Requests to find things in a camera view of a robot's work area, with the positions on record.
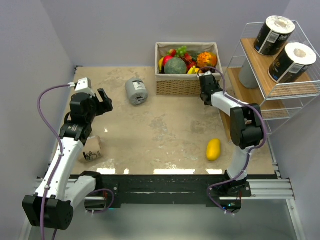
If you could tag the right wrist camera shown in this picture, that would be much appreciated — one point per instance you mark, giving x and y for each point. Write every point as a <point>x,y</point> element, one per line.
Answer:
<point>208,73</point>

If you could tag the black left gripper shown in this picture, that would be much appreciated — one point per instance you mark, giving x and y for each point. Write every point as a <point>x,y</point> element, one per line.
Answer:
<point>104,106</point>

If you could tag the red apple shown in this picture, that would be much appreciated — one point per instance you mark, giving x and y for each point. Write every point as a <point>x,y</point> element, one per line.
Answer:
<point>166,59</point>

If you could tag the white wire wooden shelf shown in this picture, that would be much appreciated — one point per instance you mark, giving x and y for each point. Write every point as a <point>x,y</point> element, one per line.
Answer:
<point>279,102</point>

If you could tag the green melon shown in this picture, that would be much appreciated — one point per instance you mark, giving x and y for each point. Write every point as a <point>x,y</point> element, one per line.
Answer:
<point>175,66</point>

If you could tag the yellow mango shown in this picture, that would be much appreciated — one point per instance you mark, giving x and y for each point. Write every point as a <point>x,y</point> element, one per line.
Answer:
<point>213,150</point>

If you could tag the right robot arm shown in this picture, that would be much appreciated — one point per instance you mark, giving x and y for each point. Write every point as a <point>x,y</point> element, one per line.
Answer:
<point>247,132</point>

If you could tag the black paper towel roll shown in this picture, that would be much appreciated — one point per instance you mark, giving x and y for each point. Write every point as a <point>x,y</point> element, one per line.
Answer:
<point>273,35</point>
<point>291,63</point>

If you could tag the yellow banana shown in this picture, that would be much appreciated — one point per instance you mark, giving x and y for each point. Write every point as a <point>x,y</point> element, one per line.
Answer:
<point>194,70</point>

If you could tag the grey paper towel roll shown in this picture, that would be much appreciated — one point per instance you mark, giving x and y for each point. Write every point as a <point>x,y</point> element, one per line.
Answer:
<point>247,77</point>
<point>136,91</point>

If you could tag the woven wicker fruit basket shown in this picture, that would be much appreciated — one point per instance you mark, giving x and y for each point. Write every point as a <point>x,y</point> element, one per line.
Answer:
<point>185,84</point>

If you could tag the green grapes bunch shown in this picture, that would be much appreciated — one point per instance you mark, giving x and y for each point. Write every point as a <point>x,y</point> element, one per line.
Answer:
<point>181,51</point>

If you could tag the brown paper towel roll cartoon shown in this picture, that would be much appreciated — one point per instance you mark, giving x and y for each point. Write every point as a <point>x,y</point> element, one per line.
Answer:
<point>91,150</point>

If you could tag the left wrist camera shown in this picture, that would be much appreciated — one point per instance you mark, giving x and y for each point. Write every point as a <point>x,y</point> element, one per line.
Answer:
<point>84,85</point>

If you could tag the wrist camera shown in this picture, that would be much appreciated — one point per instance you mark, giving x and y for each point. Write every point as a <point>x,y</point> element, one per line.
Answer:
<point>84,85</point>
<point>208,73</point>

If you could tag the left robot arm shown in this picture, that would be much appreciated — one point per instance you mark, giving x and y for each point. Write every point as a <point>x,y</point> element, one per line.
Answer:
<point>65,160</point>

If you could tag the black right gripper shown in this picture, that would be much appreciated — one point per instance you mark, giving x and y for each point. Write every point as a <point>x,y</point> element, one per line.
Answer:
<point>217,85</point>

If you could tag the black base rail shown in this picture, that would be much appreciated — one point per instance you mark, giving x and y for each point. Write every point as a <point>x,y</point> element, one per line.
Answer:
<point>178,189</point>

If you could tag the orange pumpkin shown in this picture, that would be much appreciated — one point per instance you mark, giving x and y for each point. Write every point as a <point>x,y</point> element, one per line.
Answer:
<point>207,59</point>

